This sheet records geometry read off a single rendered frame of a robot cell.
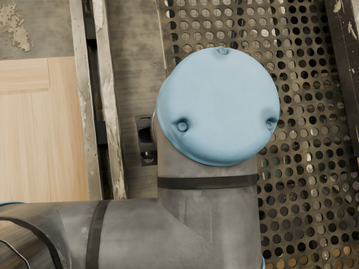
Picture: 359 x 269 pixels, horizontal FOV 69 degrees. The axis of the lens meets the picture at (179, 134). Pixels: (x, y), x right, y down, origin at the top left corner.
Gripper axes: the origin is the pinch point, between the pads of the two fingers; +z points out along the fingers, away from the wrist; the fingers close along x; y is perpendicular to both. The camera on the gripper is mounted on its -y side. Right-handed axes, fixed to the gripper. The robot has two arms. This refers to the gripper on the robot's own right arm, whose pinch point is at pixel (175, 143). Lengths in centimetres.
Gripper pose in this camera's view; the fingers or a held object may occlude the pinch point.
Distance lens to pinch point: 50.3
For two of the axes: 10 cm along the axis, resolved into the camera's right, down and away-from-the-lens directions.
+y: -9.8, 1.1, -1.7
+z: -1.6, 1.1, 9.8
